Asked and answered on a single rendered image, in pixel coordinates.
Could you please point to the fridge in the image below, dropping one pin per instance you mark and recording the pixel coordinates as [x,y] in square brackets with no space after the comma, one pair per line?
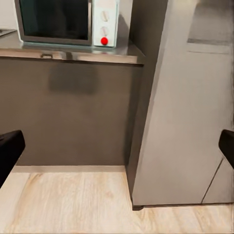
[186,100]

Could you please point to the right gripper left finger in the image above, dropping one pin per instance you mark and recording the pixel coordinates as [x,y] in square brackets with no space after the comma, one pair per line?
[12,144]

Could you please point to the microwave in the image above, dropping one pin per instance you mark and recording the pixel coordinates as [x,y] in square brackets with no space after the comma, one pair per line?
[91,23]

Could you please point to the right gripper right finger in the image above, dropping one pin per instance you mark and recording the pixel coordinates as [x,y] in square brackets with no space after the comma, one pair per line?
[226,145]

